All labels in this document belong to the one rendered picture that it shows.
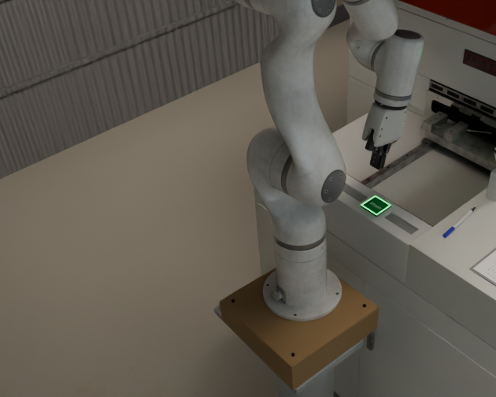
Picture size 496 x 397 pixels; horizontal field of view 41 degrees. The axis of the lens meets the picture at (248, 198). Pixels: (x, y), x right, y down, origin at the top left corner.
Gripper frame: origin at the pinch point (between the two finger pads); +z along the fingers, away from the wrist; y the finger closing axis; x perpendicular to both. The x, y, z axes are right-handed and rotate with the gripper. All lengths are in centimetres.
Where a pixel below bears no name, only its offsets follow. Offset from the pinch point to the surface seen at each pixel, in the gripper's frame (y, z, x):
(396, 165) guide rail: -33.9, 19.9, -17.1
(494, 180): -24.3, 3.8, 18.6
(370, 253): -1.3, 27.1, 3.2
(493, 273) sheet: -4.6, 14.0, 34.5
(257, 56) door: -155, 76, -219
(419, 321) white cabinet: -3.5, 38.6, 21.1
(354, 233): -0.6, 24.0, -2.6
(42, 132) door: -10, 96, -223
